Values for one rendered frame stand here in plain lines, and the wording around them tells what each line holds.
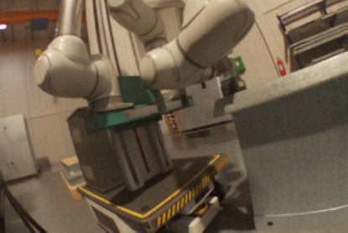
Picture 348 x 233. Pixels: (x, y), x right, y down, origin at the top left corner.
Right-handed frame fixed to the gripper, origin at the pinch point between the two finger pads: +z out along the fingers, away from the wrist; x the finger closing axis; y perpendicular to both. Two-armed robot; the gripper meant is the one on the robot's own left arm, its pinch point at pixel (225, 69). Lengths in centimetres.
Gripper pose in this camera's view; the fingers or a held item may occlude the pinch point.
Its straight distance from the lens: 67.3
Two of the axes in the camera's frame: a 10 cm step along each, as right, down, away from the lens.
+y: 3.0, 9.5, -0.8
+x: 6.6, -2.7, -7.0
